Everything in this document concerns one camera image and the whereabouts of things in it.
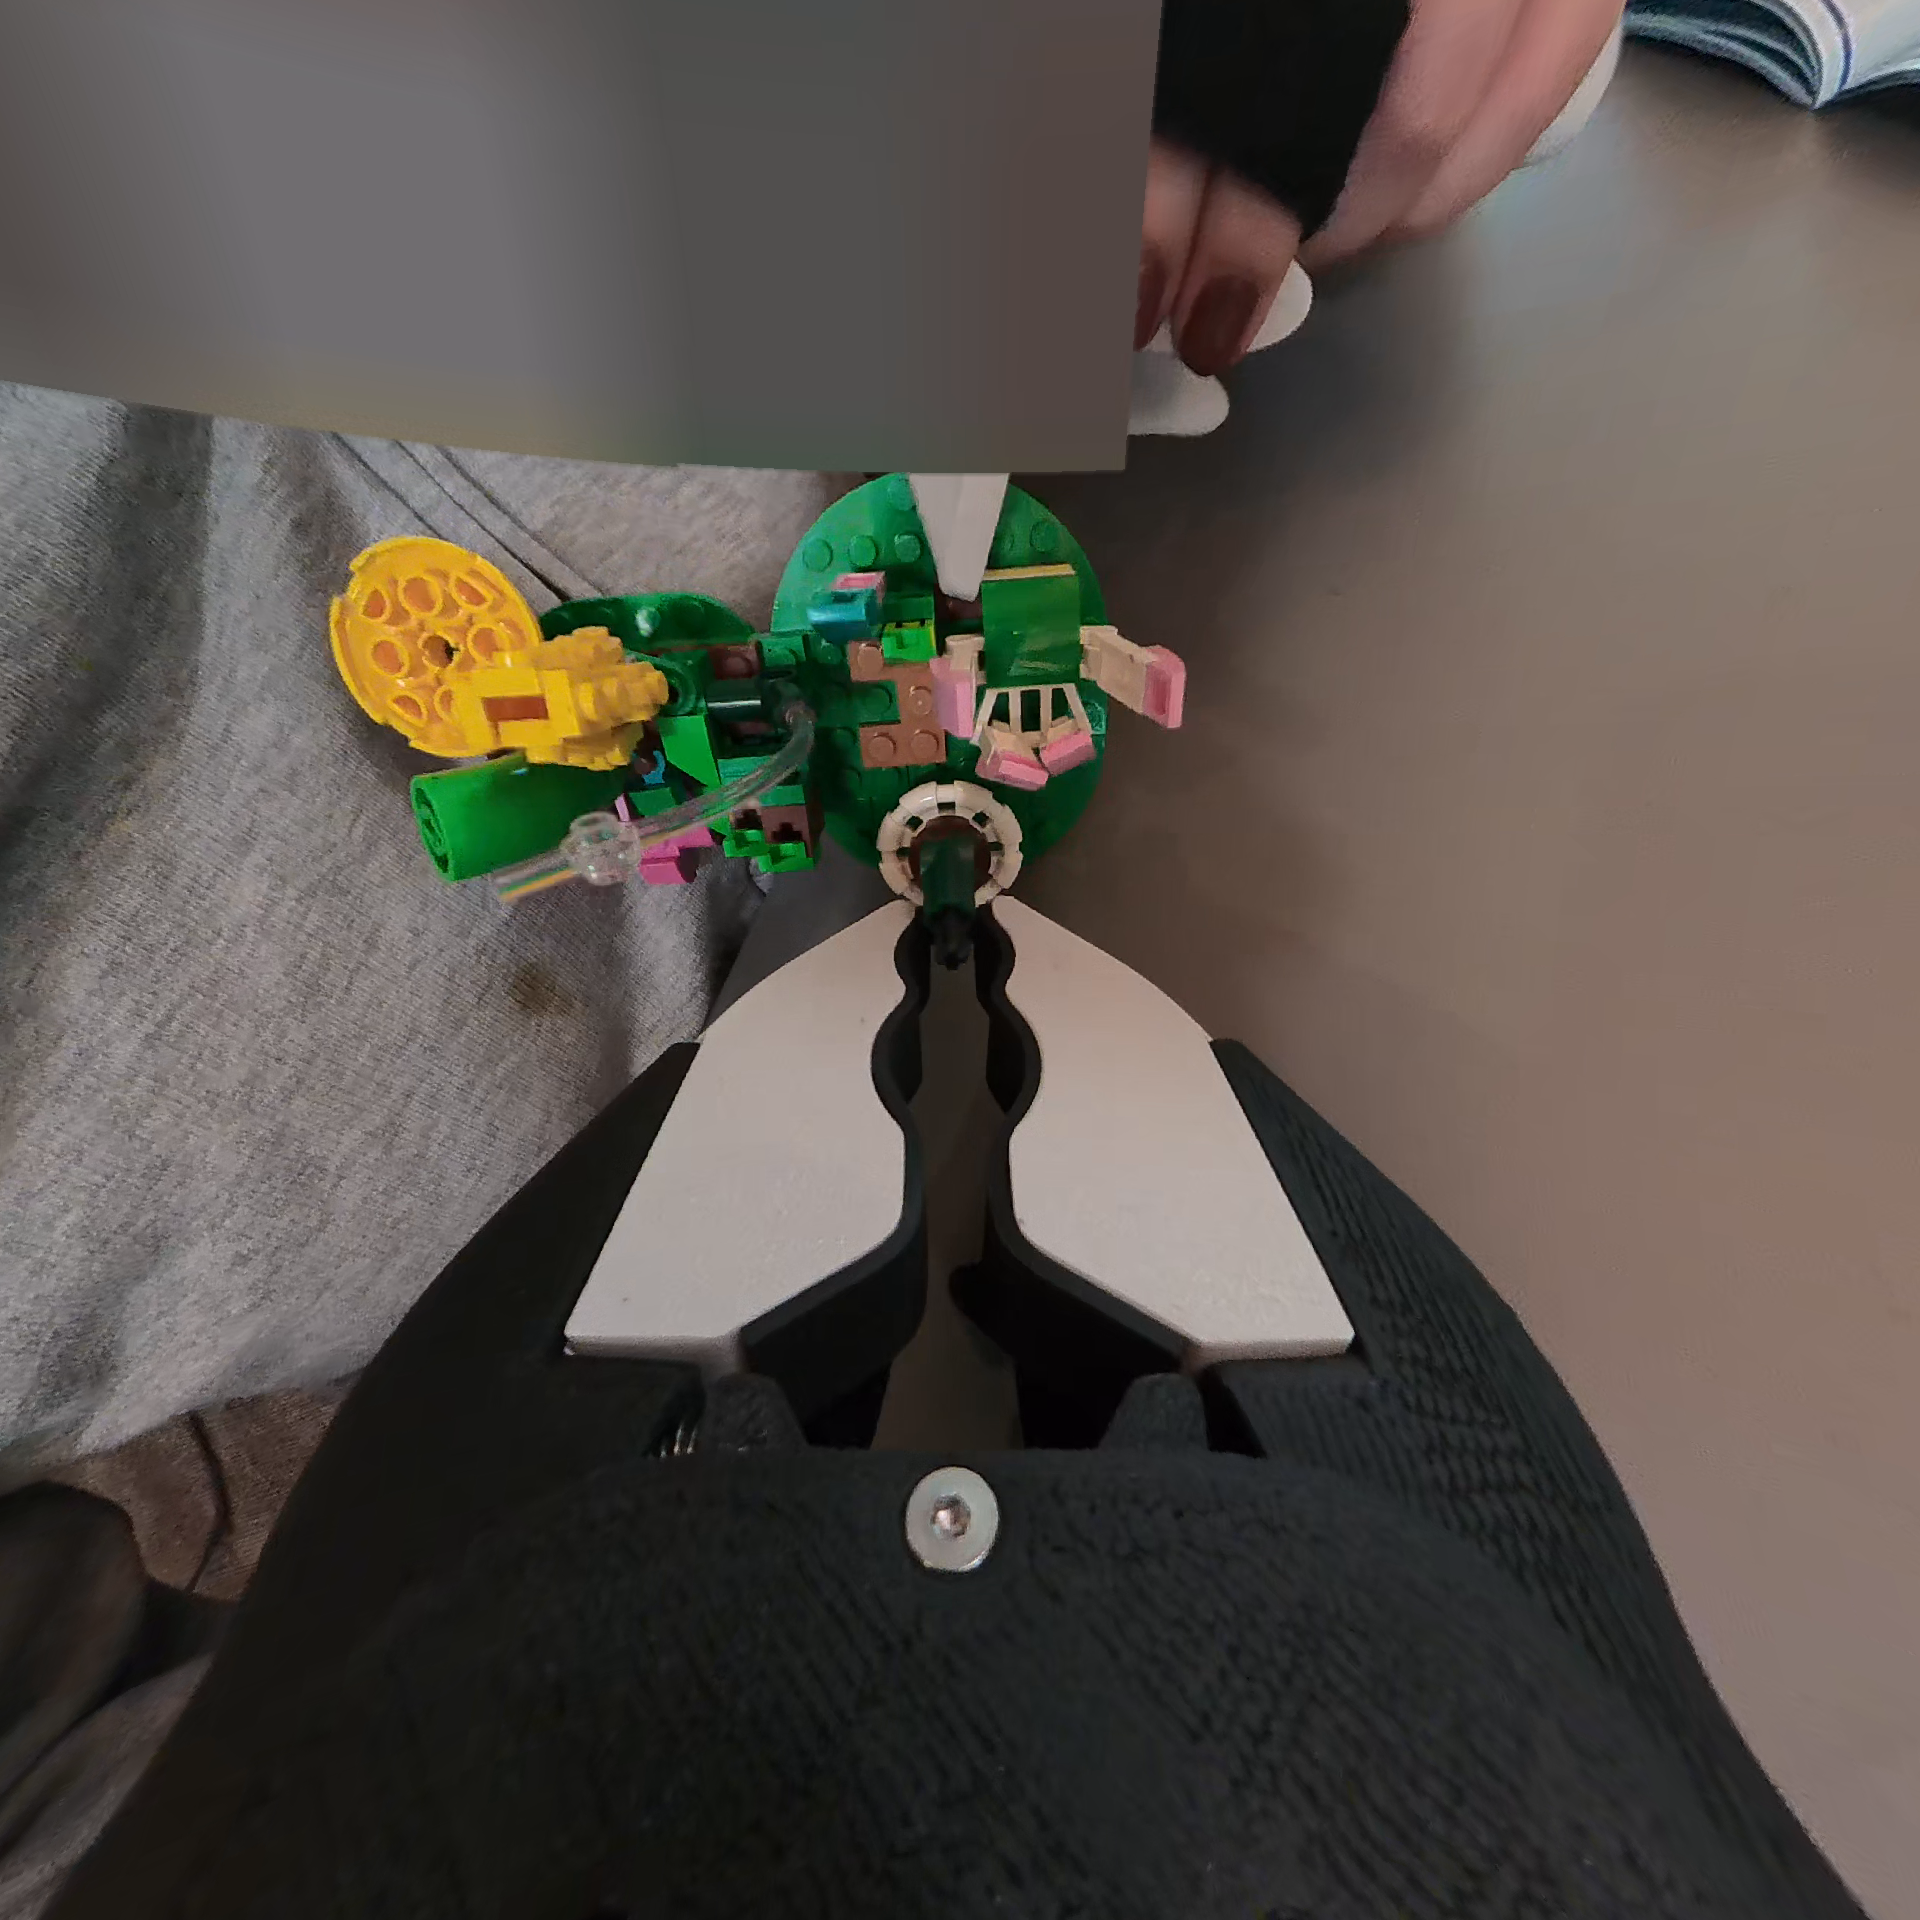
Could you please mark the open lego instruction booklet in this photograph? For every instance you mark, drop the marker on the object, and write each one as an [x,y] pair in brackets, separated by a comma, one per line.
[1801,39]

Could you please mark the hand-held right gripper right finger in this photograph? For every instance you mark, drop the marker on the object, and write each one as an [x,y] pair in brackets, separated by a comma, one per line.
[1154,1200]

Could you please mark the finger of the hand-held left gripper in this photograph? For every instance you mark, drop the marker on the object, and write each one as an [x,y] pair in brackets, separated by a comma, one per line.
[960,519]

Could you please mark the dark green lego stem piece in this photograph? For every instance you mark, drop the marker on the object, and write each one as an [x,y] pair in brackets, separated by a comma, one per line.
[951,885]

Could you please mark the green lego flower garden model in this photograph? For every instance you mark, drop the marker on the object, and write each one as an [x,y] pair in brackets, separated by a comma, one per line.
[854,554]

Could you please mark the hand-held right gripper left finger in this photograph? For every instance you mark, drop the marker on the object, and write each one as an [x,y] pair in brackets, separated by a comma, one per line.
[750,1184]

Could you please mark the person's grey sweatshirt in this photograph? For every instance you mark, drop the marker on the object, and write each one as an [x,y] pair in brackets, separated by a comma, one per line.
[225,975]

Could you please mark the person's left hand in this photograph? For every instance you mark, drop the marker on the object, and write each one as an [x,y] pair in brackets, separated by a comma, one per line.
[1470,105]

